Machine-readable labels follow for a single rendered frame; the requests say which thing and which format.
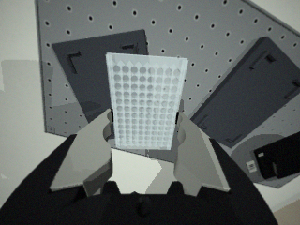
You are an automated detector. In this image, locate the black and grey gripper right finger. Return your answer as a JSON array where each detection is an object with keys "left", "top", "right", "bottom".
[{"left": 173, "top": 112, "right": 278, "bottom": 225}]

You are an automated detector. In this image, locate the dark grey rectangular frame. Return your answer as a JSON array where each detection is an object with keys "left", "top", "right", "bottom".
[{"left": 190, "top": 37, "right": 300, "bottom": 149}]

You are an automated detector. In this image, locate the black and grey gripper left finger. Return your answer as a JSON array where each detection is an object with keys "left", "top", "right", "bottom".
[{"left": 0, "top": 108, "right": 113, "bottom": 225}]

